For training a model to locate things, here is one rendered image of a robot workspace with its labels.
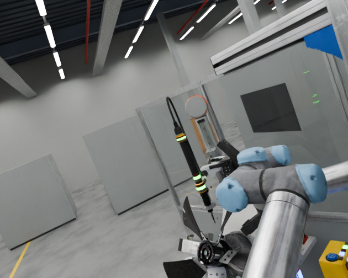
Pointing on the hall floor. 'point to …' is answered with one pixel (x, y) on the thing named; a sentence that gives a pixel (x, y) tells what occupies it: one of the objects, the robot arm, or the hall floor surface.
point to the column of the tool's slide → (209, 138)
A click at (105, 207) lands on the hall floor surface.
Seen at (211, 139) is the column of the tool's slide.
